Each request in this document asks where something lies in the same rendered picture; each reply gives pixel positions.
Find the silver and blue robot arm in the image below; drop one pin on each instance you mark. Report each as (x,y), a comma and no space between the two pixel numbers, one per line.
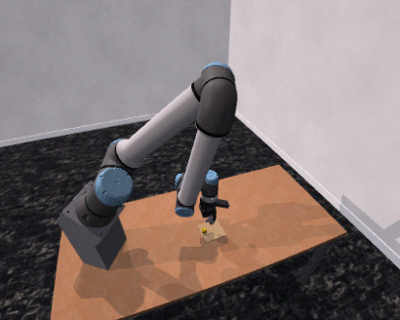
(214,119)

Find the tan mat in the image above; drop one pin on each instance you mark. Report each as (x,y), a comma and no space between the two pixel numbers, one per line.
(214,231)

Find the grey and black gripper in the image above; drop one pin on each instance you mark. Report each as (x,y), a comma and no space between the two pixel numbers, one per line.
(208,211)

